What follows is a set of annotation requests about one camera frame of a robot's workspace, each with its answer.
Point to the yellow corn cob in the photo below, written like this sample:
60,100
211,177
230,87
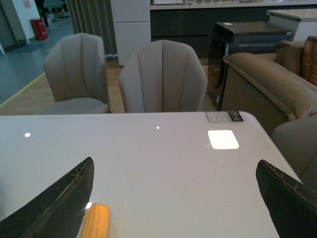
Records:
96,221

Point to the beige chair left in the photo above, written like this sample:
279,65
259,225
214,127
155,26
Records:
76,72

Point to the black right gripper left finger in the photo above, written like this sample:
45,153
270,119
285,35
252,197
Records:
58,211

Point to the beige chair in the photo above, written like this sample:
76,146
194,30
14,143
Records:
76,72
163,76

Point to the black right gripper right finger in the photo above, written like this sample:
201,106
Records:
292,205

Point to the white cabinet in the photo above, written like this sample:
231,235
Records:
132,26

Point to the dark kitchen counter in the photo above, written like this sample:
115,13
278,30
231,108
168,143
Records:
192,23

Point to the black white table sticker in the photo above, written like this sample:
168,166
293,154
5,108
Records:
224,116

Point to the beige chair right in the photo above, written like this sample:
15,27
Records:
163,76

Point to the tan sofa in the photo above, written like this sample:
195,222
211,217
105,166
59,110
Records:
280,90

